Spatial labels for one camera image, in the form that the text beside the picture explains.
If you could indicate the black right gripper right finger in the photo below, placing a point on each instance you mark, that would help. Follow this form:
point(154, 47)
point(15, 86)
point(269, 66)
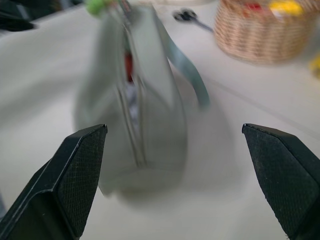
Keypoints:
point(285, 175)

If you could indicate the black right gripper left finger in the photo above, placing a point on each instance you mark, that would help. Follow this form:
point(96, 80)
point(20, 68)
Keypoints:
point(62, 180)

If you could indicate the grey-green zipper pouch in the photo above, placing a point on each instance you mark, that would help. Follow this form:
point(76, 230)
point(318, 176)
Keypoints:
point(147, 100)

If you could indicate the yellow object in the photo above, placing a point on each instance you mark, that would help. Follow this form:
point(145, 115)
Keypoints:
point(315, 66)

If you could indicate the woven wicker basket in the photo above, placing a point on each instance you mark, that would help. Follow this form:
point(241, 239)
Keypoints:
point(262, 32)

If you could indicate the yellow packet in basket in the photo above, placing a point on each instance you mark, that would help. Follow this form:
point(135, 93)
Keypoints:
point(286, 7)

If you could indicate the red packet in basket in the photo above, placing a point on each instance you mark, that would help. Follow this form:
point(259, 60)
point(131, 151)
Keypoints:
point(252, 7)

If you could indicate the black object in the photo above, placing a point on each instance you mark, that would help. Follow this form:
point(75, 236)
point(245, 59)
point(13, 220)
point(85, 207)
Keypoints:
point(17, 15)

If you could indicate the green bead zipper charm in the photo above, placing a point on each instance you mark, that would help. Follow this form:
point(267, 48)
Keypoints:
point(95, 6)

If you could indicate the black scissors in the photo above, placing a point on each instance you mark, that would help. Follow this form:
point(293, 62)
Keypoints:
point(187, 16)

